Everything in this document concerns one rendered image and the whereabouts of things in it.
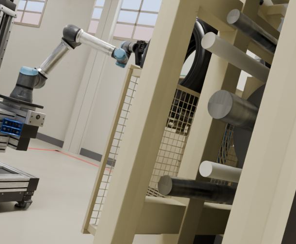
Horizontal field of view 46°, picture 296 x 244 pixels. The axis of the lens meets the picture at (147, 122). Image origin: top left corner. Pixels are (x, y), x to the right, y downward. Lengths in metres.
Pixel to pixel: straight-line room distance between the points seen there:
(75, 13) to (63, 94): 1.57
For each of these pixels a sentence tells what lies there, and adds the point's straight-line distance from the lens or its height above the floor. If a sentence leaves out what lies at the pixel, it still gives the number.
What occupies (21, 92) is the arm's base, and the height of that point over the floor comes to 0.77.
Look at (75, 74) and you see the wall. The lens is 6.54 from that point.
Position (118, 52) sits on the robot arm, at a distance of 2.34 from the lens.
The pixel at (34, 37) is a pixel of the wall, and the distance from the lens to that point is 7.54.
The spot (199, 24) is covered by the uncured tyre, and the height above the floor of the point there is 1.37.
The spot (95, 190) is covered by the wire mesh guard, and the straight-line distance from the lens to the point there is 1.41.
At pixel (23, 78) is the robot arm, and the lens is 2.46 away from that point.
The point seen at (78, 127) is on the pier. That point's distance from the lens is 6.08.
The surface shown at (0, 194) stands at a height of 0.12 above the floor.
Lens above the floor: 0.77
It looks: 1 degrees up
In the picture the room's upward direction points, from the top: 16 degrees clockwise
